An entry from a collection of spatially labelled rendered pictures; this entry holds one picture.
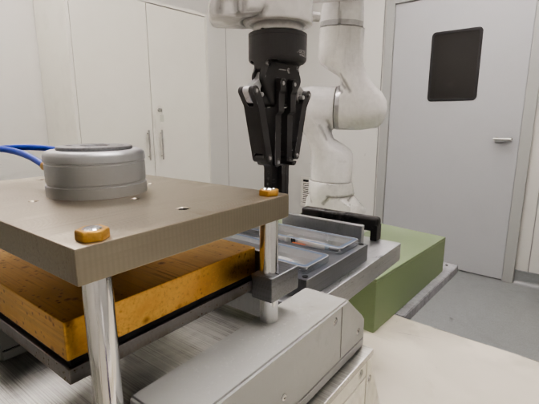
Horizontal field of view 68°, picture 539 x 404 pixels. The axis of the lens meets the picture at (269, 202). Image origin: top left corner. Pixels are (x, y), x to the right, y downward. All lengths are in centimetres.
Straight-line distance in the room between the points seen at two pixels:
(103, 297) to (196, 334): 27
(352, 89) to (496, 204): 241
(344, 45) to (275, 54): 54
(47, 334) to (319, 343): 21
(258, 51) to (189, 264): 29
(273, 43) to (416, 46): 300
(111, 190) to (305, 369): 21
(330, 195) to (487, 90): 237
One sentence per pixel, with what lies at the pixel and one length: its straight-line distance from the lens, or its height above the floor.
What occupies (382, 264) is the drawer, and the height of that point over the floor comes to 96.
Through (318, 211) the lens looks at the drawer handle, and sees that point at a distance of 73.
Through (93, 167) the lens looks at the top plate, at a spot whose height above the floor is 113.
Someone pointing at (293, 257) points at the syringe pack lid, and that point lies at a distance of 49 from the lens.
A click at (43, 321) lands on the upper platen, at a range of 28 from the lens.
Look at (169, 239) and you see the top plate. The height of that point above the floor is 110.
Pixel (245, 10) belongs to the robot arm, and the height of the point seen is 130.
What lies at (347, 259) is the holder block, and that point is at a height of 99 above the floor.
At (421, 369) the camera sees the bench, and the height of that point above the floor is 75.
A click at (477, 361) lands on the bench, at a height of 75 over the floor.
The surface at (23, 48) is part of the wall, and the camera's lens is 291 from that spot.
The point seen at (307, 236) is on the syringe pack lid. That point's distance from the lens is 58.
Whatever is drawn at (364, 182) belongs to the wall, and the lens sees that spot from 366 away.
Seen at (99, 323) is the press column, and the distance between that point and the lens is 23.
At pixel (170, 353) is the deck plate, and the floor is 93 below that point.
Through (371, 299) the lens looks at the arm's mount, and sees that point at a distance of 83.
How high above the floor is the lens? 117
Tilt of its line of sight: 12 degrees down
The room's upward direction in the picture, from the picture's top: straight up
